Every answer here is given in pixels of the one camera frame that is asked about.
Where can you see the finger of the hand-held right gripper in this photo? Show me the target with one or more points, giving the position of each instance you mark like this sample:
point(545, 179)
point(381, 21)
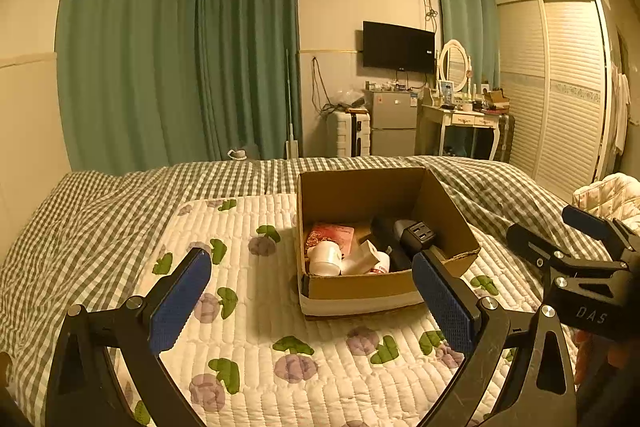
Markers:
point(585, 221)
point(530, 243)

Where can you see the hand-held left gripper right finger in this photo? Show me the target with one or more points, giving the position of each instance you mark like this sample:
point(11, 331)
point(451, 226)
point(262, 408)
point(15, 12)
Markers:
point(442, 302)

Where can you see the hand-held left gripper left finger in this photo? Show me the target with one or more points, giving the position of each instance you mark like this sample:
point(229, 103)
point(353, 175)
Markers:
point(180, 302)

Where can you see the white bottle with red cap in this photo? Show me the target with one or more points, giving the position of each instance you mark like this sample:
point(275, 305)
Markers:
point(382, 268)

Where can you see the black power cube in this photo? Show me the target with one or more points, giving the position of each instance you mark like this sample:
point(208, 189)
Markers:
point(419, 234)

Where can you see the black rectangular case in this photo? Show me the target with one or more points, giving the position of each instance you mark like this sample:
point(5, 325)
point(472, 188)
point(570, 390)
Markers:
point(387, 234)

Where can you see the white power adapter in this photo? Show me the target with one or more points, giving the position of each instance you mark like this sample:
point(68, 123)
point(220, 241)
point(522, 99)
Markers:
point(356, 266)

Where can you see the white round bottle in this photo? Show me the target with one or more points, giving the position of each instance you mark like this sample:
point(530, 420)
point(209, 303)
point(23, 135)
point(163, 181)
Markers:
point(325, 259)

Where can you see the red patterned packet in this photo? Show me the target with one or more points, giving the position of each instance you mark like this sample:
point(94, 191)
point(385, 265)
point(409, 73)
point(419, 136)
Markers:
point(330, 234)

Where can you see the person's right hand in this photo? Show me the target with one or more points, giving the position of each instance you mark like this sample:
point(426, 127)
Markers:
point(597, 357)

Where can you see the white quilted cushion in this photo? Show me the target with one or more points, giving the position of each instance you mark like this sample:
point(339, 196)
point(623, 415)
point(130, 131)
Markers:
point(607, 197)

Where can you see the white floral quilt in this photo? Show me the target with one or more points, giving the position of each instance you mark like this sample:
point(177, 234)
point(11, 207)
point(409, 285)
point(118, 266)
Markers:
point(260, 307)

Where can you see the dark brown suitcase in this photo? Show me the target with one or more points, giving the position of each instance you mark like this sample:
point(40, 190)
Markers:
point(506, 137)

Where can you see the hanging white towels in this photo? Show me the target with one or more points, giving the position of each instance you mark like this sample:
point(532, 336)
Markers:
point(620, 112)

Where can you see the green checked blanket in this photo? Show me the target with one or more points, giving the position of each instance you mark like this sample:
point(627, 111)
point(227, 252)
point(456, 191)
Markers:
point(75, 232)

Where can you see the white louvred wardrobe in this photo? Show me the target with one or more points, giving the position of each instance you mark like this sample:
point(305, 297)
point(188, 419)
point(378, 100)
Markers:
point(565, 92)

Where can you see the white dressing table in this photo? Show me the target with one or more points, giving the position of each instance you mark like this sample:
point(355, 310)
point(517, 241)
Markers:
point(465, 119)

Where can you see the small brown cardboard box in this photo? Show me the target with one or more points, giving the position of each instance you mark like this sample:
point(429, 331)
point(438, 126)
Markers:
point(496, 97)

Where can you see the small white object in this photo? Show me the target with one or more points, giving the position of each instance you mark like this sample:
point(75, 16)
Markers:
point(237, 154)

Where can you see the grey mini fridge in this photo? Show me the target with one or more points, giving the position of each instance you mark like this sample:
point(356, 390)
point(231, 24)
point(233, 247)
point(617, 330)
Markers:
point(392, 117)

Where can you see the white oval vanity mirror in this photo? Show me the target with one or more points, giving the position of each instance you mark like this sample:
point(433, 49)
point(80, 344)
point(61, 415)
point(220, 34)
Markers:
point(455, 62)

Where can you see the white ribbed suitcase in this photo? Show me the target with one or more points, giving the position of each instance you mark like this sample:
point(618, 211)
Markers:
point(340, 132)

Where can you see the white mop pole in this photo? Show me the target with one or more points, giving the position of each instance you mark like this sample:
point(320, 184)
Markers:
point(290, 107)

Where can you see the narrow green curtain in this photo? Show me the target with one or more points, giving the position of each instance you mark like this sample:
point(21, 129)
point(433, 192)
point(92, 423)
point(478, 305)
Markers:
point(465, 12)

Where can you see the wide green curtain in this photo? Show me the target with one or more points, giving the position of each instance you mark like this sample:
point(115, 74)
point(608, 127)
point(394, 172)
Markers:
point(125, 47)

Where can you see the green corner curtain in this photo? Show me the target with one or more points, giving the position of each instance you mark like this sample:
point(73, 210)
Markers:
point(250, 47)

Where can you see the black wall television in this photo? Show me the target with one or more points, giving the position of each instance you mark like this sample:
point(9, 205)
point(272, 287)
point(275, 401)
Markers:
point(398, 47)

